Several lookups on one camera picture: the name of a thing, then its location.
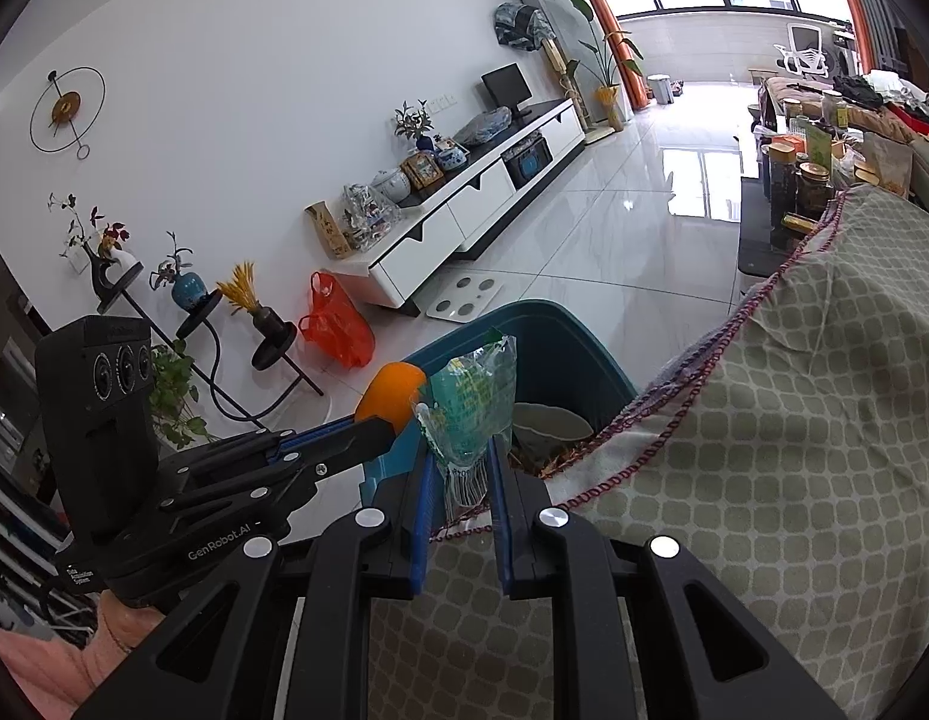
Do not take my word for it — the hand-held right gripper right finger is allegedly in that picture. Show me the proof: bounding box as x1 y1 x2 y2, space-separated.
486 435 847 720

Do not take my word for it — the small plant in teal vase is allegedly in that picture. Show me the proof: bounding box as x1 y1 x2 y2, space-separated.
151 232 211 313

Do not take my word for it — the clear bag of figurines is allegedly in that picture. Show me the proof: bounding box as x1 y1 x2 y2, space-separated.
340 181 402 251

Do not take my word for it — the black monitor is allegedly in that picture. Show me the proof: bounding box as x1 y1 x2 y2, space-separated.
481 64 533 119

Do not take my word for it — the white black tv stand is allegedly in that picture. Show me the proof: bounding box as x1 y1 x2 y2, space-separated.
314 97 587 317

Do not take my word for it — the round wall clock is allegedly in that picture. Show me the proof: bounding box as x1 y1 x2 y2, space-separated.
31 66 107 161

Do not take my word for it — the orange peel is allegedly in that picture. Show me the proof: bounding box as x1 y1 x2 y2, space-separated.
355 362 428 438

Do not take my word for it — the white bathroom scale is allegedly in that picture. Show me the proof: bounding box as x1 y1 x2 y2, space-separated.
425 275 503 324

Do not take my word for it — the green leafy floor plant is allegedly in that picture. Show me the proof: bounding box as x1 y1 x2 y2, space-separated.
149 341 218 452

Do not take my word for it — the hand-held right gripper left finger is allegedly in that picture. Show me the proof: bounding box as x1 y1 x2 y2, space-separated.
74 454 444 720

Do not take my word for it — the green clear plastic wrapper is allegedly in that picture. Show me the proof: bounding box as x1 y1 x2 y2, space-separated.
413 334 520 527

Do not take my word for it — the orange grey curtain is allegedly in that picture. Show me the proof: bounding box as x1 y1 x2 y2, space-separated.
824 0 916 77
558 0 650 110

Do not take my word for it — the yellow wheat in black vase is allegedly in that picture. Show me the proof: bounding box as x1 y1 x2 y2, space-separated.
217 262 286 335

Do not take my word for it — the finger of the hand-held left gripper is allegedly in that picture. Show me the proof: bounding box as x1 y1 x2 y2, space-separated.
170 420 403 520
161 414 362 482

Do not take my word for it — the dark coffee table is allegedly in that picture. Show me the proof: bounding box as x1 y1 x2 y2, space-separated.
738 75 916 279

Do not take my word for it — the blue plastic trash bin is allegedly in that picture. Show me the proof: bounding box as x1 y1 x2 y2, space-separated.
357 300 638 505

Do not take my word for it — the person's left hand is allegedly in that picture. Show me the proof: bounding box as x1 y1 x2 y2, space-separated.
97 589 167 653

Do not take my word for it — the red leaf branch vase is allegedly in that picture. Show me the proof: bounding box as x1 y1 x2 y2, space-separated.
48 193 128 264

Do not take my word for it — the person's left forearm pink sleeve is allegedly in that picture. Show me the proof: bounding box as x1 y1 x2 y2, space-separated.
0 619 128 720

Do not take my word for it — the kraft paper snack bag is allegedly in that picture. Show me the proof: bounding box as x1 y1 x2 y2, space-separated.
858 131 916 200

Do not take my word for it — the black tiered plant stand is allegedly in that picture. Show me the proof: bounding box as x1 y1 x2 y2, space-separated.
89 255 327 422

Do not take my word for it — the framed picture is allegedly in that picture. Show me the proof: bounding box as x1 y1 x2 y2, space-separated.
400 152 446 193

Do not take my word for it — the brown patterned box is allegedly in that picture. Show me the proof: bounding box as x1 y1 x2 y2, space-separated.
305 200 353 260

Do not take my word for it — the blue grey plastic bundle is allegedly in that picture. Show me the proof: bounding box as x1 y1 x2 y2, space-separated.
453 107 513 148

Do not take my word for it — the leafy plant in blue vase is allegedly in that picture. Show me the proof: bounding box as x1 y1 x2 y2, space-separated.
393 100 436 154

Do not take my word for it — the cloth covered standing fan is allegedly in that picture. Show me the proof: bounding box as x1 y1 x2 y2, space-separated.
494 2 590 137

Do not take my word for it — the white office chair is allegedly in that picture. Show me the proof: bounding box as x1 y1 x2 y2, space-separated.
774 22 837 80

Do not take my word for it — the tall plant in yellow pot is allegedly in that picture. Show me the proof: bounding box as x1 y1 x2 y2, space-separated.
561 0 646 129

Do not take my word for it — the red plastic bag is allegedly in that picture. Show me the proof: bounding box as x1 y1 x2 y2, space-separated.
297 271 376 371

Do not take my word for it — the black bag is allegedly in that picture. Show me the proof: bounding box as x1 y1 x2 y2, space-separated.
835 73 897 110

